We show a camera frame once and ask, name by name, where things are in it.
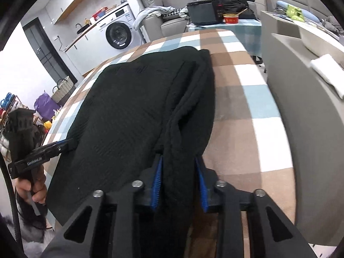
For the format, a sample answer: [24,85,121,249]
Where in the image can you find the white folded cloth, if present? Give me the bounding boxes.
[310,54,344,98]

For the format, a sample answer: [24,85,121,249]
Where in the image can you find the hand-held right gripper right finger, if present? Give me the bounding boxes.
[195,156,318,258]

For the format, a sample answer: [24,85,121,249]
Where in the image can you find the blue pillow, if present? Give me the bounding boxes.
[277,0,320,22]

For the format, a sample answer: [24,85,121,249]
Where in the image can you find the white kitchen base cabinets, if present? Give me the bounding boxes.
[66,23,108,76]

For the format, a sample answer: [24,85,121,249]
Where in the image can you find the white washing machine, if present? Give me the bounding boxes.
[96,4,143,51]

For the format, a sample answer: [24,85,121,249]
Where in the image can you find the grey sofa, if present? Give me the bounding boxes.
[142,1,258,37]

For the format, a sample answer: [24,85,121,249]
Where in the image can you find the green ceramic figure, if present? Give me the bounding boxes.
[285,4,305,22]

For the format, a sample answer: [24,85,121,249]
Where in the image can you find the black electric cooker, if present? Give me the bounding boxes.
[187,0,225,25]

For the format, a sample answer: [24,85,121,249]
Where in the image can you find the black knit sweater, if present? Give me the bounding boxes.
[47,46,215,258]

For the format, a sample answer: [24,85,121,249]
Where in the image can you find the person's left hand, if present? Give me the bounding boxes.
[15,164,48,205]

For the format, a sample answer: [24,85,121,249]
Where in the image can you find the grey clothes pile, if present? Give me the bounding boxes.
[321,16,342,34]

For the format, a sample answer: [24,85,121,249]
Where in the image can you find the person's left forearm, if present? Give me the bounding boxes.
[15,193,49,244]

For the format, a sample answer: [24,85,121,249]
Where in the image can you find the woven basket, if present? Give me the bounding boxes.
[51,76,77,105]

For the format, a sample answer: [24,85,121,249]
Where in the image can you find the light grey hoodie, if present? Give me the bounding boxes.
[134,5,172,30]

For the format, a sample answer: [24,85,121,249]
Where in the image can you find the white wall cabinets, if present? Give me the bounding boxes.
[46,0,119,25]

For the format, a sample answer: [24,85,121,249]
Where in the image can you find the red bowl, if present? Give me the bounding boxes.
[223,13,240,24]

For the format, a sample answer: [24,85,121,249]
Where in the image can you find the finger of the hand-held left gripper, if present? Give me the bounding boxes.
[40,138,75,158]

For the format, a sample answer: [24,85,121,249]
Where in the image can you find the purple bag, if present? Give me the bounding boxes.
[34,93,58,121]

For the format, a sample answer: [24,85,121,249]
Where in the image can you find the small grey cabinet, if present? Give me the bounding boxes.
[261,11,304,40]

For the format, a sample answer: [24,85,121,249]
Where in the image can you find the black framed glass door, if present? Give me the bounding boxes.
[23,17,78,86]

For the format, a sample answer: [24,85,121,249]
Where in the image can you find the person's grey clothing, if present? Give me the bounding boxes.
[21,231,89,258]

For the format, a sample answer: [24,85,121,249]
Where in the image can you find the wooden shoe rack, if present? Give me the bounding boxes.
[0,97,29,129]

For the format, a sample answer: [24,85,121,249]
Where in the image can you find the white bowl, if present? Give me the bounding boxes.
[298,21,344,57]

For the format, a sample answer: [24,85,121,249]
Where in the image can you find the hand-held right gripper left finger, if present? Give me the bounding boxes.
[55,154,164,258]

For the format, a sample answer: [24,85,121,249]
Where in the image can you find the houndstooth cushion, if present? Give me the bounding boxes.
[163,8,189,19]

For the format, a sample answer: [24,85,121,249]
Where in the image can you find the plaid blanket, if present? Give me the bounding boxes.
[43,28,296,258]

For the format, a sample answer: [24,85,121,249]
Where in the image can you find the large grey cabinet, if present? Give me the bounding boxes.
[265,32,344,246]

